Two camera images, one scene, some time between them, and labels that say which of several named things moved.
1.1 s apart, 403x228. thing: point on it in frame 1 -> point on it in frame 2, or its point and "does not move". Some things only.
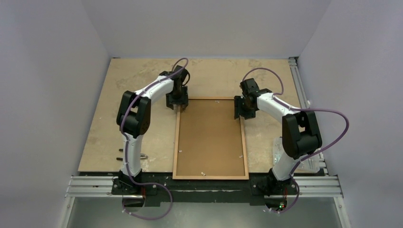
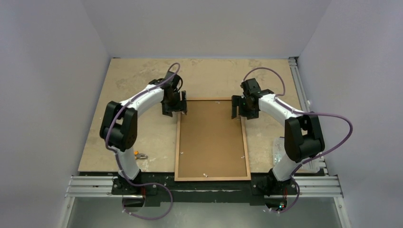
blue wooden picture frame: x=177 y=144 does not move
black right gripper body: x=240 y=107 does not move
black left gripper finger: x=170 y=100 -> x=167 y=109
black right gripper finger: x=248 y=113 does not move
